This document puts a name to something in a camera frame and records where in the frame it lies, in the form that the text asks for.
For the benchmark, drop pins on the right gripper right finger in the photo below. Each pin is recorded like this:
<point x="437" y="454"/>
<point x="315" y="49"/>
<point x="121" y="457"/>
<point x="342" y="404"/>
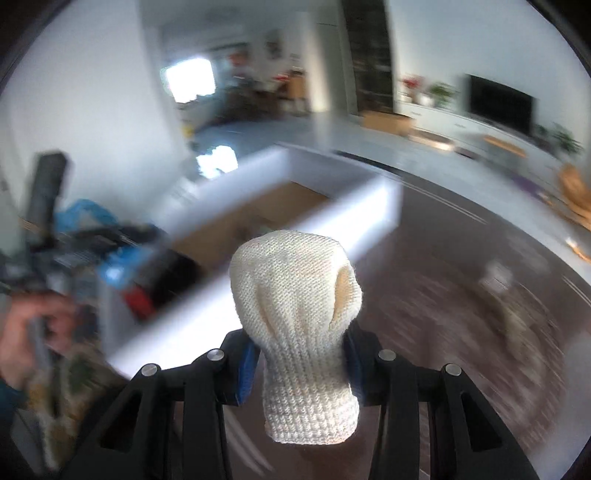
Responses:
<point x="468" y="439"/>

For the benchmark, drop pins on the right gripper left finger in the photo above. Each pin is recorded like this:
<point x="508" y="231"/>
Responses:
<point x="132" y="438"/>

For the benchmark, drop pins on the red snack packet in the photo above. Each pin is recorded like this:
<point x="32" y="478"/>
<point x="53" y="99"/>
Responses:
<point x="138" y="302"/>

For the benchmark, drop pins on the black item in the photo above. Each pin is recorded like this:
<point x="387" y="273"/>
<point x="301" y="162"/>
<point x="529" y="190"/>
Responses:
<point x="179" y="274"/>

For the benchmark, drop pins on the cream knitted pouch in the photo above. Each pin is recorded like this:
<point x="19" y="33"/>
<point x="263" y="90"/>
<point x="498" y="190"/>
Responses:
<point x="296" y="295"/>

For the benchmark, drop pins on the person's left hand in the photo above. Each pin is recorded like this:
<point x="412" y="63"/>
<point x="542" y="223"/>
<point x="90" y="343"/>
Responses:
<point x="25" y="312"/>

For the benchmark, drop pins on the white cardboard storage box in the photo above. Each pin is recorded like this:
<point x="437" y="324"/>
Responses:
<point x="277" y="188"/>

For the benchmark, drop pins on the orange lounge chair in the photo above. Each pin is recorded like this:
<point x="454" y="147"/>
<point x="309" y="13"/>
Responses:
<point x="576" y="194"/>

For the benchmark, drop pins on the green potted plant right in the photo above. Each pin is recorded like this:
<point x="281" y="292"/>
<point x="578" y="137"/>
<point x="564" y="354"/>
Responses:
<point x="560" y="139"/>

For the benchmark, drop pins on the green potted plant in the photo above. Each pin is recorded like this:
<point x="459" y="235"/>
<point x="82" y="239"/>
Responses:
<point x="443" y="94"/>
<point x="560" y="139"/>

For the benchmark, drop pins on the white tv cabinet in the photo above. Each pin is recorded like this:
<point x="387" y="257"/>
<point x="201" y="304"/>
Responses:
<point x="469" y="132"/>

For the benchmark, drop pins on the black television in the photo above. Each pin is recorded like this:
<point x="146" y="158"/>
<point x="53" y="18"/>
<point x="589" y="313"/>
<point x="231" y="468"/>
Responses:
<point x="500" y="104"/>

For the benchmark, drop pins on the green potted plant left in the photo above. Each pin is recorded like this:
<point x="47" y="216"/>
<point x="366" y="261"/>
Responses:
<point x="443" y="94"/>

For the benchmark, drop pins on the red flower plant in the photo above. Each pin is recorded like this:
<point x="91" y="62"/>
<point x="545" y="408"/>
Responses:
<point x="413" y="86"/>

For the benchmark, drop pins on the dark display cabinet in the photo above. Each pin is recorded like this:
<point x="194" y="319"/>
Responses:
<point x="369" y="41"/>

